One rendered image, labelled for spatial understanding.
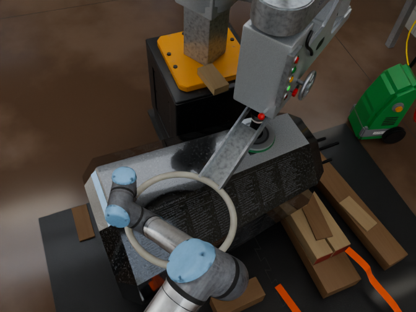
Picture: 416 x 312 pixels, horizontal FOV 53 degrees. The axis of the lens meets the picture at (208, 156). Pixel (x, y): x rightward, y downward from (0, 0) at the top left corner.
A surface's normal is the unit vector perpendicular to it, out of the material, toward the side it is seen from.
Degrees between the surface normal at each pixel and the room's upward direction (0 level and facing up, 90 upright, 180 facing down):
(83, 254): 0
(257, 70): 90
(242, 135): 15
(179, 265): 42
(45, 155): 0
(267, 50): 90
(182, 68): 0
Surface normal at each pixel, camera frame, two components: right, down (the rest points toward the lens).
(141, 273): 0.35, 0.11
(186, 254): -0.61, -0.59
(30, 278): 0.04, -0.57
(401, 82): -0.51, -0.43
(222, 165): -0.11, -0.38
